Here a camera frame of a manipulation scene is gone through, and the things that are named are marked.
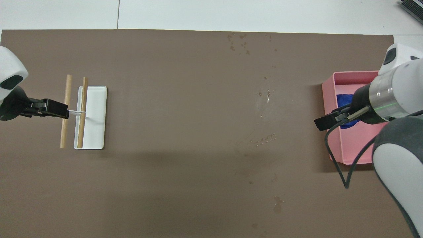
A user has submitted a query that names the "wooden rack rod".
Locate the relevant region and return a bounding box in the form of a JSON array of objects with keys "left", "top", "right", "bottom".
[
  {"left": 60, "top": 75, "right": 72, "bottom": 148},
  {"left": 77, "top": 78, "right": 89, "bottom": 149}
]

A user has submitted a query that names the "grey ribbed device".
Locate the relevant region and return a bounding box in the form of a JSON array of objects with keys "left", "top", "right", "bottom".
[{"left": 398, "top": 0, "right": 423, "bottom": 24}]

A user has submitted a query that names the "brown table mat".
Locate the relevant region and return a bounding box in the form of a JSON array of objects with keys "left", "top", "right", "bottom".
[{"left": 0, "top": 29, "right": 416, "bottom": 238}]

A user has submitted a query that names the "water spill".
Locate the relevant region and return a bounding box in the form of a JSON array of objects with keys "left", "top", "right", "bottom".
[{"left": 250, "top": 89, "right": 277, "bottom": 146}]

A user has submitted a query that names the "blue towel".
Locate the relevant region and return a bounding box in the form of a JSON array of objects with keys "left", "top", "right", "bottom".
[{"left": 336, "top": 94, "right": 361, "bottom": 129}]

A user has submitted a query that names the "pink plastic bin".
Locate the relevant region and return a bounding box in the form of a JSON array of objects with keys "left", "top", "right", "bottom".
[{"left": 322, "top": 70, "right": 380, "bottom": 165}]

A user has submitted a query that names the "white towel rack base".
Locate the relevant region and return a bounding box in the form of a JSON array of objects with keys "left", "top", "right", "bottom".
[{"left": 68, "top": 86, "right": 107, "bottom": 150}]

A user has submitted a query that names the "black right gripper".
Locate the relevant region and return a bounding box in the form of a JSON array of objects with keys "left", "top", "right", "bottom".
[{"left": 314, "top": 83, "right": 375, "bottom": 132}]

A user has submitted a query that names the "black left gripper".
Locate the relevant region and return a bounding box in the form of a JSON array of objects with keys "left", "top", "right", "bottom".
[{"left": 0, "top": 87, "right": 70, "bottom": 121}]

